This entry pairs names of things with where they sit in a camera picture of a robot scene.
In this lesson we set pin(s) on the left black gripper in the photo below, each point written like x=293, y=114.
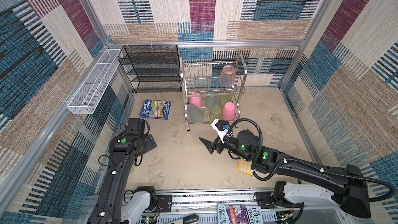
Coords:
x=150, y=141

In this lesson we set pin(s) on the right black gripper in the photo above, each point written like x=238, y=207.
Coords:
x=211, y=145

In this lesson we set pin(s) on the pale green cup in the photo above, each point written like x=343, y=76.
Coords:
x=132, y=169

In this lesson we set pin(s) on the green translucent cup front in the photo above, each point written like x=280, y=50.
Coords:
x=215, y=113

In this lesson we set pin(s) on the green translucent cup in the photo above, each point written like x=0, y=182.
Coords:
x=223, y=99
x=215, y=113

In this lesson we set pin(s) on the teal textured cup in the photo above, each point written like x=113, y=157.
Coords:
x=195, y=113

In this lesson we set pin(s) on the teal translucent cup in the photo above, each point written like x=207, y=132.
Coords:
x=211, y=100

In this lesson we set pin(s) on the silver wire dish rack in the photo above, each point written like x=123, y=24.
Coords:
x=203, y=78

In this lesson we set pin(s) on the clear pink cup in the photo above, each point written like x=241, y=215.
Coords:
x=227, y=77

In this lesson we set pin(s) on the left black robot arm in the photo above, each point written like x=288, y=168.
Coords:
x=124, y=151

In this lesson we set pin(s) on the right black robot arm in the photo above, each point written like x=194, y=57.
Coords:
x=346, y=187

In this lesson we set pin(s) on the black mesh shelf rack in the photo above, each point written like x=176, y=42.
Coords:
x=152, y=68

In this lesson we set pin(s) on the blue picture book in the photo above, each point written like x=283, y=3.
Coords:
x=156, y=109

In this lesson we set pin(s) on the yellow calculator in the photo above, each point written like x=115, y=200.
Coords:
x=245, y=167

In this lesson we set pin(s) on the purple treehouse book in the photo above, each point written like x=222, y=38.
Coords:
x=239, y=214

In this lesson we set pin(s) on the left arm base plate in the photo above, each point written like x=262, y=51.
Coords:
x=161, y=203

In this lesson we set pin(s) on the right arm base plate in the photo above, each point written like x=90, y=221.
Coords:
x=266, y=200

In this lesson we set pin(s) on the white wire wall basket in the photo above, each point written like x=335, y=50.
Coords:
x=93, y=88

